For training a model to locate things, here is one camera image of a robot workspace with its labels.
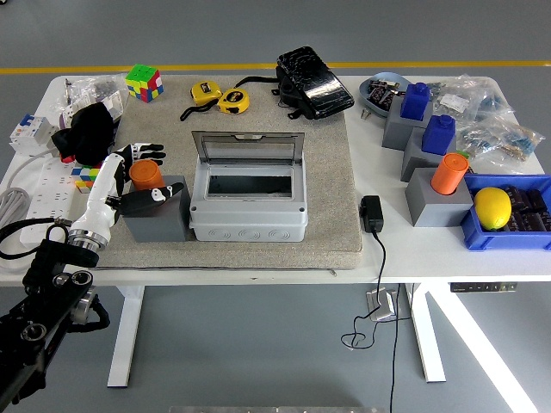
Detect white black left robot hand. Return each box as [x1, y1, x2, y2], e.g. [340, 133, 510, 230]
[68, 141, 186, 237]

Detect orange cylinder battery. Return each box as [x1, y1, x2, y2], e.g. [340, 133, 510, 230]
[430, 152, 469, 195]
[127, 160, 167, 193]

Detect smoky transparent box lid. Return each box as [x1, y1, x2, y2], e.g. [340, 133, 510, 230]
[191, 131, 306, 167]

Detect grey electrical junction box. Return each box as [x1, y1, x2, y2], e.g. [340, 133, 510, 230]
[189, 131, 309, 243]

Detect blue block battery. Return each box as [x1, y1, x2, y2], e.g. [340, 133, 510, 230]
[420, 114, 457, 156]
[399, 82, 433, 120]

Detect rubik's cube white face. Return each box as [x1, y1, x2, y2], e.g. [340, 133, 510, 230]
[71, 162, 106, 194]

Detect white power strip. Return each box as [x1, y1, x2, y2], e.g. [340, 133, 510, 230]
[20, 161, 81, 247]

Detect black cloth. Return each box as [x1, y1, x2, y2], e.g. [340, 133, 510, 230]
[50, 102, 120, 167]

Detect grey holder block round hole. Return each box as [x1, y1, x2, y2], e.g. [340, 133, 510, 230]
[122, 174, 192, 243]

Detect white circuit breaker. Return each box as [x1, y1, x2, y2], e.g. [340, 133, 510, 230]
[9, 114, 59, 156]

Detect clear bags of small parts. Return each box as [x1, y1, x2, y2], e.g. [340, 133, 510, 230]
[53, 75, 131, 126]

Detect rubik's cube green face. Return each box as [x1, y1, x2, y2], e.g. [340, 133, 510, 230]
[125, 64, 164, 104]

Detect white table leg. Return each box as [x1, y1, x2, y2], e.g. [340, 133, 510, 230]
[404, 282, 447, 384]
[106, 285, 145, 388]

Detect grey-brown mat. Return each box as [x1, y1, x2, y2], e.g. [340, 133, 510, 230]
[80, 75, 363, 271]

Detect glossy black pouch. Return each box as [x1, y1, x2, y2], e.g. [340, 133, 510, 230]
[234, 46, 356, 120]

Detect black power adapter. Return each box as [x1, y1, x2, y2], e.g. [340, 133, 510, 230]
[359, 194, 385, 234]

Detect blue-grey dish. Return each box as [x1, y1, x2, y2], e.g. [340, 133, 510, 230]
[358, 71, 417, 118]

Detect clear bag white label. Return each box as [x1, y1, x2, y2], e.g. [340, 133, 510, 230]
[431, 75, 486, 124]

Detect yellow lemon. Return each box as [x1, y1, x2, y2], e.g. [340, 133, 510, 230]
[474, 187, 513, 231]

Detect black table control panel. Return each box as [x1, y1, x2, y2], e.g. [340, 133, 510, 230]
[449, 281, 518, 293]

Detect blue plastic bin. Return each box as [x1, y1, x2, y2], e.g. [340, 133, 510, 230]
[459, 173, 551, 253]

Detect clear bag of blue parts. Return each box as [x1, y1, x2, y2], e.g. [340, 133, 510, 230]
[473, 79, 517, 126]

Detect clear bag of resistors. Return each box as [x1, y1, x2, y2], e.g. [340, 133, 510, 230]
[456, 116, 546, 163]

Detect black capacitors heap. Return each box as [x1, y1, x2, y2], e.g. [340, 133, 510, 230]
[498, 184, 551, 233]

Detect white power strip cable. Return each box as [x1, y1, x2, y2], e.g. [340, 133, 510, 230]
[0, 145, 59, 274]

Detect yellow tape measure with strap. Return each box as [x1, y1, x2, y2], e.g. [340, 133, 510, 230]
[179, 81, 224, 121]

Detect thin black adapter cord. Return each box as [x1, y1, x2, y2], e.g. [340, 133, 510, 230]
[341, 231, 414, 350]

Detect silver metal bracket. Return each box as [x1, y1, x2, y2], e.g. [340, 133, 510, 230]
[365, 288, 399, 323]

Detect black floor cable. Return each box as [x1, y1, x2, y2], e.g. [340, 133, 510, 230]
[389, 282, 401, 413]

